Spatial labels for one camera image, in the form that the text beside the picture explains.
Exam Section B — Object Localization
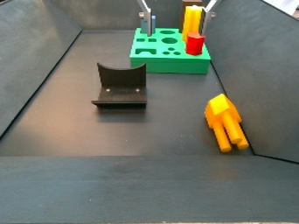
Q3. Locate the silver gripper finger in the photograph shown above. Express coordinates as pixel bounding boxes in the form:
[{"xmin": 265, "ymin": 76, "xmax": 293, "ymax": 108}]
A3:
[
  {"xmin": 201, "ymin": 0, "xmax": 221, "ymax": 35},
  {"xmin": 137, "ymin": 0, "xmax": 153, "ymax": 37}
]

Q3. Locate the orange three prong block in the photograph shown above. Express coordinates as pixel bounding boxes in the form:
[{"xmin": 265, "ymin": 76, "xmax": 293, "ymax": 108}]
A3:
[{"xmin": 205, "ymin": 94, "xmax": 249, "ymax": 152}]

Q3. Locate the black curved fixture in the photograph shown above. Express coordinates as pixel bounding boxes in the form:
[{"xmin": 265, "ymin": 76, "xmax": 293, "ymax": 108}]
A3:
[{"xmin": 91, "ymin": 63, "xmax": 147, "ymax": 107}]

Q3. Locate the yellow star block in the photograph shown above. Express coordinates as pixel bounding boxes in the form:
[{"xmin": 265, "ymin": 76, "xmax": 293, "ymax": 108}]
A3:
[{"xmin": 182, "ymin": 5, "xmax": 203, "ymax": 40}]

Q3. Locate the blue square block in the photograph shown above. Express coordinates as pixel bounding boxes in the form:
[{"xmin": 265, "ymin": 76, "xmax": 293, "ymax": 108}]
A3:
[{"xmin": 141, "ymin": 15, "xmax": 155, "ymax": 36}]

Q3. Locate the brown arch block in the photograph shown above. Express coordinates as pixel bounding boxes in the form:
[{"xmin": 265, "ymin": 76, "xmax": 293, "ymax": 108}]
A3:
[{"xmin": 179, "ymin": 0, "xmax": 203, "ymax": 32}]

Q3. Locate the red cylinder block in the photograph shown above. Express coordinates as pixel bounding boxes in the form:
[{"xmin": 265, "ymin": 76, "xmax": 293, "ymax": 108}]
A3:
[{"xmin": 186, "ymin": 32, "xmax": 206, "ymax": 55}]

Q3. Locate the green shape sorter base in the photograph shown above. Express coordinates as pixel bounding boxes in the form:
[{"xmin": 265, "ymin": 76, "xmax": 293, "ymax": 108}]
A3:
[{"xmin": 130, "ymin": 28, "xmax": 211, "ymax": 74}]

